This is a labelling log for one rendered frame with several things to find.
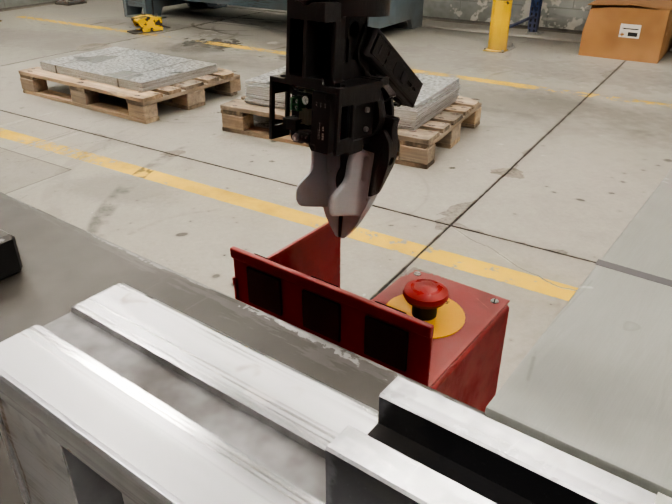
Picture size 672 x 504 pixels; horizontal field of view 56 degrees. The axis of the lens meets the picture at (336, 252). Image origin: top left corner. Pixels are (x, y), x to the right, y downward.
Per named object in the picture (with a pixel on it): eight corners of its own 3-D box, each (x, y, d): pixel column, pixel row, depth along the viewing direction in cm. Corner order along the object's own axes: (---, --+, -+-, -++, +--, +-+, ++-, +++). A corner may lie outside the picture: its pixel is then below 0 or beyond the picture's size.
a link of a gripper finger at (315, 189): (283, 241, 59) (285, 143, 55) (323, 224, 63) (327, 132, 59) (310, 251, 57) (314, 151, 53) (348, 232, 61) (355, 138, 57)
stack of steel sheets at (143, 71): (218, 71, 410) (218, 63, 407) (142, 92, 364) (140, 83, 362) (117, 53, 459) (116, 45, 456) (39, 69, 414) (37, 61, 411)
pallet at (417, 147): (479, 123, 360) (482, 98, 353) (426, 170, 299) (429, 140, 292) (299, 96, 411) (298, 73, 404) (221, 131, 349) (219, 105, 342)
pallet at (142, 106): (241, 93, 418) (240, 71, 411) (145, 124, 360) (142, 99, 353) (121, 69, 477) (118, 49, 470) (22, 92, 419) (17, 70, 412)
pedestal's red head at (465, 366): (496, 399, 65) (521, 242, 56) (415, 503, 53) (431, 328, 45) (338, 329, 75) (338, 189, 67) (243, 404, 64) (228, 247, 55)
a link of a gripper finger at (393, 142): (339, 189, 58) (344, 92, 54) (350, 184, 59) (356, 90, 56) (382, 201, 56) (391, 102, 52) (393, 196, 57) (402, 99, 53)
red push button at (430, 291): (454, 317, 57) (457, 283, 56) (432, 339, 55) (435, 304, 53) (415, 303, 60) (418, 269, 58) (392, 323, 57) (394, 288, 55)
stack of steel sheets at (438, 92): (460, 100, 351) (462, 78, 345) (416, 131, 303) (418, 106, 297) (303, 78, 394) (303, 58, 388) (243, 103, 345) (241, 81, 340)
